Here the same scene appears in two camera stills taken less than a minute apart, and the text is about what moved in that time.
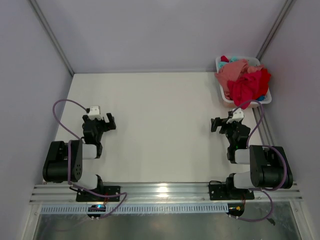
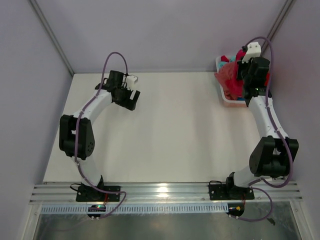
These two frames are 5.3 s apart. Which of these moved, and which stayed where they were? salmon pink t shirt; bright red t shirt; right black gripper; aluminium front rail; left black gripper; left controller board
Moved: left black gripper; right black gripper
Stayed: bright red t shirt; left controller board; aluminium front rail; salmon pink t shirt
